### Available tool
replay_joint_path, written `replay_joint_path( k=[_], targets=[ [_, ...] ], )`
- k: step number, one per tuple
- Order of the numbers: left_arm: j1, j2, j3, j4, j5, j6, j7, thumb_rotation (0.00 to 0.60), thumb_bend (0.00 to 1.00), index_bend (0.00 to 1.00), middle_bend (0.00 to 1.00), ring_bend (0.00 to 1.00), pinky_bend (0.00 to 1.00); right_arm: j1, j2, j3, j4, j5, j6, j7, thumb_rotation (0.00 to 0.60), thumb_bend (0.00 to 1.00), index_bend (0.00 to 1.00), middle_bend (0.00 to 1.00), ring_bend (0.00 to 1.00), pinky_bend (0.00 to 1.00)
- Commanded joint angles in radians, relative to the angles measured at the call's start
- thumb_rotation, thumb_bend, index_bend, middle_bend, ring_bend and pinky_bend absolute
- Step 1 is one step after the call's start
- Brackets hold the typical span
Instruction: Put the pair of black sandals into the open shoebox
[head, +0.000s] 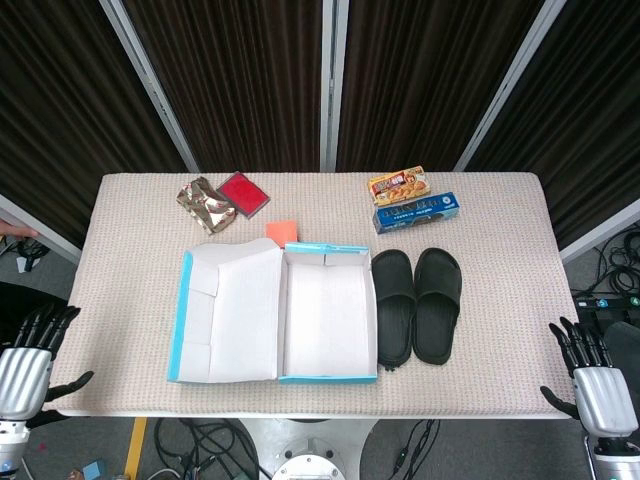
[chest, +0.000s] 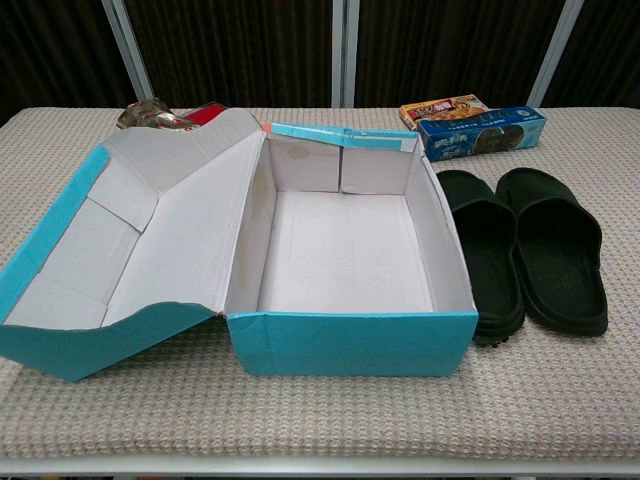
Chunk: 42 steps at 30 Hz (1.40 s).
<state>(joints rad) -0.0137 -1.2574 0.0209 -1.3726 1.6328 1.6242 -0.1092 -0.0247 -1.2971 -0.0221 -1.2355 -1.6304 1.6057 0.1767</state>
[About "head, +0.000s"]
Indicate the bystander bare hand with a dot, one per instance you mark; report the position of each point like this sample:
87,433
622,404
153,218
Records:
17,230

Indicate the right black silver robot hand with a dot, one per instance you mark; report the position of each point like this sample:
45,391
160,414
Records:
602,400

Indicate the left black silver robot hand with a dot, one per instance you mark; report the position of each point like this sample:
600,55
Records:
25,380

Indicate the black slipper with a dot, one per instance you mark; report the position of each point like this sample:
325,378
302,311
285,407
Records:
395,325
436,325

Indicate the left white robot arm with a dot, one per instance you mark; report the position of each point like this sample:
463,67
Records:
12,442

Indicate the white silver robot base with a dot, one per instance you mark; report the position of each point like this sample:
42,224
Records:
310,462

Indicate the light blue shoe box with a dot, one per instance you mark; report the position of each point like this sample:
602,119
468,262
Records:
240,320

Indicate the blue cling film box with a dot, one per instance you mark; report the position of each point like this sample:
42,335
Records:
417,214

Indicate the yellow curry box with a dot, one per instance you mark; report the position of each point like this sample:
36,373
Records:
400,186

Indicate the black power strip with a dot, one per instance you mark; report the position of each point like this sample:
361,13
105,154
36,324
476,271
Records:
610,302

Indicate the small blue square card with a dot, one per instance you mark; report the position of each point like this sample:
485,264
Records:
92,471

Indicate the beige woven table cloth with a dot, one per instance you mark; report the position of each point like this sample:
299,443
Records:
500,310

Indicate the dark brown curtain panel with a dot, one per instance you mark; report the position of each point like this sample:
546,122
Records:
590,100
240,85
420,85
60,100

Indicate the gold foil snack bag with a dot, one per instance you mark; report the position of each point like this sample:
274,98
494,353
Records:
205,205

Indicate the red flat case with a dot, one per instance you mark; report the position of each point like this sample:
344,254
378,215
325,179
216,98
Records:
242,194

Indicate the orange sticky note pad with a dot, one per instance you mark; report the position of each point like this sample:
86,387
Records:
281,232

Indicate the silver partition rail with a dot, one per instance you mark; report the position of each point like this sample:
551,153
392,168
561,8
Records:
45,234
600,235

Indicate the silver partition post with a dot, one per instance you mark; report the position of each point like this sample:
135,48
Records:
510,85
150,85
332,85

